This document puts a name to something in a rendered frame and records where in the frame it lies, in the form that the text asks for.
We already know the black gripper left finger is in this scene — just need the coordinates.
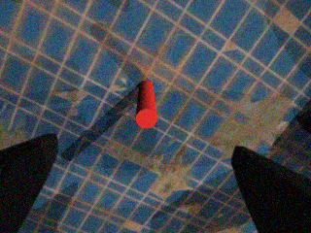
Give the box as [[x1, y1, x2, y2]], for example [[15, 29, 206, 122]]
[[0, 133, 58, 233]]

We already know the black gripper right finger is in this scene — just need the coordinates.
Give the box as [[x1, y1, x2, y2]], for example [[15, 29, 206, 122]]
[[231, 146, 311, 233]]

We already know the red peg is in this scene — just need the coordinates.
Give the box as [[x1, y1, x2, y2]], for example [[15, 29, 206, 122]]
[[135, 81, 156, 128]]

